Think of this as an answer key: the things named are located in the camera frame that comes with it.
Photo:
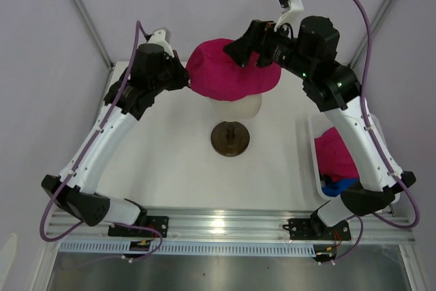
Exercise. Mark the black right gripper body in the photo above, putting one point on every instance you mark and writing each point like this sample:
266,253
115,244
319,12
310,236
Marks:
276,46

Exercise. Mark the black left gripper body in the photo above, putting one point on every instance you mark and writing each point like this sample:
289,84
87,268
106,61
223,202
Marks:
172,77

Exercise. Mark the magenta baseball cap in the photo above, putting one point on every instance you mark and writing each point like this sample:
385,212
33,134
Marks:
213,74

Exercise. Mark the cream mannequin head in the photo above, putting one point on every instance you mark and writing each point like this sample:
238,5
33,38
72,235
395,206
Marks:
245,108

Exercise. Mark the brown wooden round stand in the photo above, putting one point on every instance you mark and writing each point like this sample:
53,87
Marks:
230,139

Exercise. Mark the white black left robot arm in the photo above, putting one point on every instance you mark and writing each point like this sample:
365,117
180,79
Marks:
156,68

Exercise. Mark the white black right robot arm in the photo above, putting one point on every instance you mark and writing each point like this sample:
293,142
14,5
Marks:
337,92

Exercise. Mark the white plastic perforated basket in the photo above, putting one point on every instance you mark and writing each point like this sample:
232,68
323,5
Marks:
318,124

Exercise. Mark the blue cap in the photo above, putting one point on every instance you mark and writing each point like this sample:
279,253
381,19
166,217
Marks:
334,188

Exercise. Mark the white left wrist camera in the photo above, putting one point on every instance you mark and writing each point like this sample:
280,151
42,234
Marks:
160,37

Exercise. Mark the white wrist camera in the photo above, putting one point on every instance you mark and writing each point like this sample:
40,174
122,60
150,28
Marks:
160,37
290,11

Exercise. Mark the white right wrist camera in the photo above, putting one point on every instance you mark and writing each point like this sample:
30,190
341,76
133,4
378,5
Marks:
290,11

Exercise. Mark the left aluminium frame post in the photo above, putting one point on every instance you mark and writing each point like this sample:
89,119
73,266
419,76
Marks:
91,30

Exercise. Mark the aluminium frame post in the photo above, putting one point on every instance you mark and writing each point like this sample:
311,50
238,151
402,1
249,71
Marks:
91,30
376,23

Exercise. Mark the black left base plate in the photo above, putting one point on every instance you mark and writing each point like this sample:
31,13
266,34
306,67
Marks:
157,223

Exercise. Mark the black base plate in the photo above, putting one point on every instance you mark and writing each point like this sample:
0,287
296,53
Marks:
157,223
307,229

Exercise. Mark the aluminium mounting rail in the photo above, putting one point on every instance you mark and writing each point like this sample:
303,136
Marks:
215,225

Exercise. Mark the right aluminium frame post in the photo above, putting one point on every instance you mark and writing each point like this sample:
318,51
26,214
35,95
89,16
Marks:
376,23

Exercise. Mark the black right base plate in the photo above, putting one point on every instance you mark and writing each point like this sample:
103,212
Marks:
307,229

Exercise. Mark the white slotted cable duct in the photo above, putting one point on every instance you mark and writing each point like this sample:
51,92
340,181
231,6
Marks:
189,248

